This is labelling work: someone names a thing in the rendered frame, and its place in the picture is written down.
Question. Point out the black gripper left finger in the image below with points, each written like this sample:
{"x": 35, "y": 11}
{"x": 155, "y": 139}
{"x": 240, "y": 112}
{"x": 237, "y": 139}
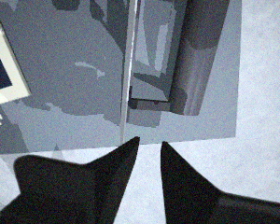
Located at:
{"x": 98, "y": 185}

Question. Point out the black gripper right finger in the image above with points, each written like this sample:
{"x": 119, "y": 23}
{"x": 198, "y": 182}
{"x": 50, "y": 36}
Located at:
{"x": 189, "y": 198}

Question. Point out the white square tile with dark blue square center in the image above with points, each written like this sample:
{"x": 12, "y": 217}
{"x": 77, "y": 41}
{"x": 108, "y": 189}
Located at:
{"x": 12, "y": 81}

